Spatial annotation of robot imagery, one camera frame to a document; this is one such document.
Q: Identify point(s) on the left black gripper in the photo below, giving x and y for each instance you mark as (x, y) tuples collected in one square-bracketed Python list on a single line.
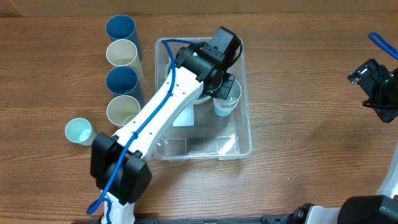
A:
[(224, 91)]

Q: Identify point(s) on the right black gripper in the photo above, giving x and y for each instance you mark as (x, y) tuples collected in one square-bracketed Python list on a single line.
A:
[(387, 113)]

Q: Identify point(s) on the pink small cup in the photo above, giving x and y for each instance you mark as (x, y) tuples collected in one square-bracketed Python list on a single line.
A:
[(224, 107)]

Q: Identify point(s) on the grey small cup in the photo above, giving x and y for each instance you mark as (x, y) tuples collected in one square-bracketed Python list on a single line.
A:
[(234, 94)]

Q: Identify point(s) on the cream bowl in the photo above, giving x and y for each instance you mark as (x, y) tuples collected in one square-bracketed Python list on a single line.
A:
[(201, 99)]

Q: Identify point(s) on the light blue small cup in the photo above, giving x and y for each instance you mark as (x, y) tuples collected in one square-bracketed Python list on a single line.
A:
[(222, 112)]

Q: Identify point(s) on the dark blue bowl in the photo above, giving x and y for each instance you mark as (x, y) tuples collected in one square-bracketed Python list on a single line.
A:
[(168, 69)]

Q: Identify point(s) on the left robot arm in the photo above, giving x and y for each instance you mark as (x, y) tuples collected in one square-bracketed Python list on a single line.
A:
[(119, 162)]

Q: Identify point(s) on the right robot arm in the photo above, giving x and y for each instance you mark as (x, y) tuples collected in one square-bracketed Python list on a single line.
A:
[(379, 208)]

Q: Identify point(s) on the clear plastic storage bin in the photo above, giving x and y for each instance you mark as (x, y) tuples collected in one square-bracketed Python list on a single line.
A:
[(211, 136)]

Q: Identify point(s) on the white label in bin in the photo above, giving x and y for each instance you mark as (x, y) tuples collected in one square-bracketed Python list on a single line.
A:
[(185, 118)]

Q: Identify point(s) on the near dark blue tall cup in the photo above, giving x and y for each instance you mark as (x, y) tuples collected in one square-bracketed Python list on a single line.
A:
[(124, 81)]

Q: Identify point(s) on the dark blue tall cup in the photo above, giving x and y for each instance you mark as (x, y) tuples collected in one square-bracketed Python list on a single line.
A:
[(123, 27), (124, 81)]

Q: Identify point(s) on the near beige tall cup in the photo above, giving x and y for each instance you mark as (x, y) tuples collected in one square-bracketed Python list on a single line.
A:
[(122, 109)]

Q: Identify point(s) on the beige tall cup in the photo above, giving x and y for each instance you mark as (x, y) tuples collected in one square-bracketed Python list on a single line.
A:
[(122, 109), (124, 52)]

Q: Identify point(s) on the far beige tall cup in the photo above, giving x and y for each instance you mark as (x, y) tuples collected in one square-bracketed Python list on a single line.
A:
[(124, 52)]

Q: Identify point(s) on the far dark blue tall cup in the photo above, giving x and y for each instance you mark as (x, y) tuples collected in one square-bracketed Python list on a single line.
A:
[(123, 27)]

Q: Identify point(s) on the mint green small cup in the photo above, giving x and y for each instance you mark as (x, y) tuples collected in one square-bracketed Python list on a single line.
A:
[(80, 131)]

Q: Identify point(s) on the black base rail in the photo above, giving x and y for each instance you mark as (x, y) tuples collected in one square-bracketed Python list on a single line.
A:
[(265, 219)]

